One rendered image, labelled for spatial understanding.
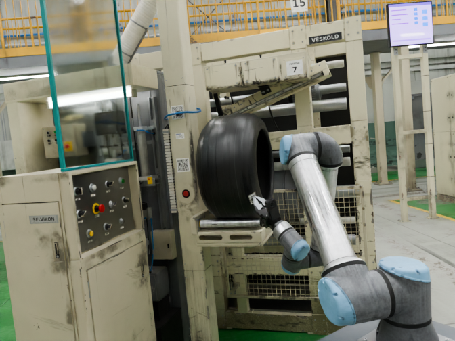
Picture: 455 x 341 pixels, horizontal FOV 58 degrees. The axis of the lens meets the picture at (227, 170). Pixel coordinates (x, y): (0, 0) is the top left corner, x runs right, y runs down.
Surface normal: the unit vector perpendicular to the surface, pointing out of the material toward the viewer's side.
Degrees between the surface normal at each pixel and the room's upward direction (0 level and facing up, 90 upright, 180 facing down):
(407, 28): 90
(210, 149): 67
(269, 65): 90
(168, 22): 90
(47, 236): 90
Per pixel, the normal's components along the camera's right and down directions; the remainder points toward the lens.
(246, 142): 0.41, -0.33
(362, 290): 0.08, -0.52
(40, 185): -0.30, 0.11
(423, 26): 0.07, 0.07
